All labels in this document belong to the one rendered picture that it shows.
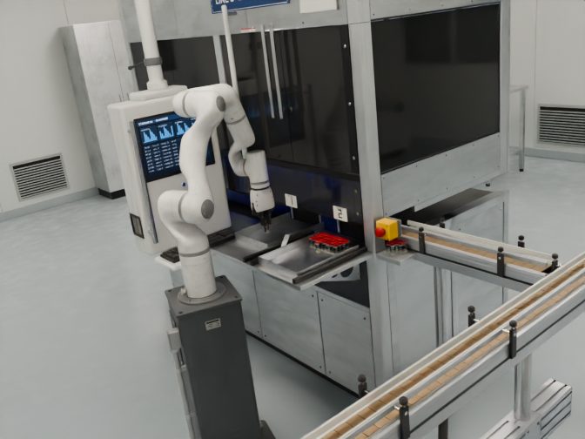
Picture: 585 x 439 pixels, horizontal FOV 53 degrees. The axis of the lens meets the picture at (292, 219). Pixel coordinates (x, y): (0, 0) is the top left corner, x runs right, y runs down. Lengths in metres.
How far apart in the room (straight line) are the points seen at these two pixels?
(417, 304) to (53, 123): 5.58
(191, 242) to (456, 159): 1.29
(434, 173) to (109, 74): 5.15
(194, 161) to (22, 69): 5.36
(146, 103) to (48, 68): 4.66
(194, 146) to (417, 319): 1.33
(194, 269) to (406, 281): 0.98
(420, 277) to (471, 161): 0.60
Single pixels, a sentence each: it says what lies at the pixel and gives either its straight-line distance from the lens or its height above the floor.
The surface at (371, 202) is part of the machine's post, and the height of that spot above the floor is 1.10.
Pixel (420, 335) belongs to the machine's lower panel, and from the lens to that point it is 2.91.
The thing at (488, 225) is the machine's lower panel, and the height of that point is 0.75.
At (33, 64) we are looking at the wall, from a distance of 7.48.
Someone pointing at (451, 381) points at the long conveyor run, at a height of 0.93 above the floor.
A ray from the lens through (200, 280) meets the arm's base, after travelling 2.30.
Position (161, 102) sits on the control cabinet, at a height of 1.53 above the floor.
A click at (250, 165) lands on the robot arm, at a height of 1.27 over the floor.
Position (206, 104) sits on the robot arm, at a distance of 2.21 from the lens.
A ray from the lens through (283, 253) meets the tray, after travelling 2.58.
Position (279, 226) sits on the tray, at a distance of 2.93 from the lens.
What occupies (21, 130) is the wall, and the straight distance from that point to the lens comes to 7.45.
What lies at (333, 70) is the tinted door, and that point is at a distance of 2.44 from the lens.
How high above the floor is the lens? 1.86
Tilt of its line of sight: 19 degrees down
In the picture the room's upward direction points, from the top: 7 degrees counter-clockwise
